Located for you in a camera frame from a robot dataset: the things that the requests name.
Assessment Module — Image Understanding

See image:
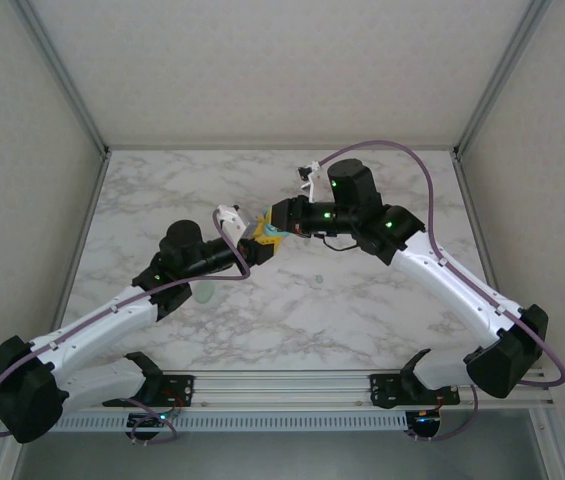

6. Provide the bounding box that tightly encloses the base circuit board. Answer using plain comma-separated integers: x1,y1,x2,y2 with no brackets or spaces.
411,409,443,430
129,412,176,430

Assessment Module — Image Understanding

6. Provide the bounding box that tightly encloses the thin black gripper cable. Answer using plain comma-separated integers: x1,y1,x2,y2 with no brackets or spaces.
306,232,363,251

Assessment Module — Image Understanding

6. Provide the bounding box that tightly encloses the aluminium frame cross bar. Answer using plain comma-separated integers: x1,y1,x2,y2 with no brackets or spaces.
105,144,459,152

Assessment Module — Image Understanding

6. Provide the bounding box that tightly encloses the aluminium frame side rail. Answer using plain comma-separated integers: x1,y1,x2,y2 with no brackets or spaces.
451,149,565,480
0,149,113,480

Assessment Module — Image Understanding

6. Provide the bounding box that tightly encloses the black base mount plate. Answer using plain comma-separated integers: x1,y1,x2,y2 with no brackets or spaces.
369,372,463,409
103,370,197,410

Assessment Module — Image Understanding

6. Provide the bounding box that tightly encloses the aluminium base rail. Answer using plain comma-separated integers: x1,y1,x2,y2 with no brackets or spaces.
89,370,553,412

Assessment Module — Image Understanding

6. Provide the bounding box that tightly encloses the thin red wire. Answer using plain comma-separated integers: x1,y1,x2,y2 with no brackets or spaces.
161,387,187,416

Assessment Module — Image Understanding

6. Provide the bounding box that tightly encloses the white slotted cable duct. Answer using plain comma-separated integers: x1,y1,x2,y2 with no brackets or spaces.
54,410,409,432

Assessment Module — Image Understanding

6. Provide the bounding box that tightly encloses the aluminium frame post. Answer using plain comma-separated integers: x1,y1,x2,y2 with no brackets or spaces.
453,0,556,154
9,0,112,154

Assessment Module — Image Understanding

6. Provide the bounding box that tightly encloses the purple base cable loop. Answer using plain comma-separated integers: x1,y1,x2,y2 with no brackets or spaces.
128,397,179,446
404,389,479,444

